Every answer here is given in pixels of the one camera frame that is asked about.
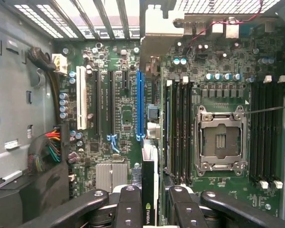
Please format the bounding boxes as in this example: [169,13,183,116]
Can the thin metal locking lever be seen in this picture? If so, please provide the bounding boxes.
[246,106,285,115]

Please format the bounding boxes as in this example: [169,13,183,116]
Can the short black expansion slot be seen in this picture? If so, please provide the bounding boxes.
[123,70,130,90]

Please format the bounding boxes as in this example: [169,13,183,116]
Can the long black expansion slot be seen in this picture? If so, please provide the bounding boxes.
[107,70,116,136]
[93,70,102,137]

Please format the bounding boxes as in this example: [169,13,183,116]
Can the black sleeved power cable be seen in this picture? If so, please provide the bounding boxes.
[27,47,62,124]

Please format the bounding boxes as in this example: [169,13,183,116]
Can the metal CPU socket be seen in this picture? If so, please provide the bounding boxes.
[194,104,249,178]

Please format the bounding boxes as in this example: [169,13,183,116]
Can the black RAM slot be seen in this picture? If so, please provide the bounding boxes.
[260,75,273,190]
[276,75,285,190]
[165,79,173,171]
[172,80,181,185]
[250,80,260,183]
[268,76,276,190]
[187,79,195,186]
[180,76,190,186]

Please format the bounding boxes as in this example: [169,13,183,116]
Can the black plastic shroud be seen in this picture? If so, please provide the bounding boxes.
[0,163,71,228]

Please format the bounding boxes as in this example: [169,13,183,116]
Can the white expansion slot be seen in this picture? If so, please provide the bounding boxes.
[76,66,88,130]

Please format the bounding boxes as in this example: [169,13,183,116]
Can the green motherboard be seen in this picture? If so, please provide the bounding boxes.
[52,23,285,217]

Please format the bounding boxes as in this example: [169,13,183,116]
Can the white power connector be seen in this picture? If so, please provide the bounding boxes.
[51,54,67,75]

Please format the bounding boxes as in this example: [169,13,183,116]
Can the multicolour power wire bundle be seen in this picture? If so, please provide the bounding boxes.
[27,127,62,173]

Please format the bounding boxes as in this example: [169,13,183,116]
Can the thin red wire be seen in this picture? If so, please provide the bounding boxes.
[187,0,264,48]

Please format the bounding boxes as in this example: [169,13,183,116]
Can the silver chipset heatsink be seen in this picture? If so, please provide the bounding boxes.
[96,162,129,190]

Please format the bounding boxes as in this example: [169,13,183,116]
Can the blue expansion slot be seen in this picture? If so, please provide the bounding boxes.
[135,70,145,141]

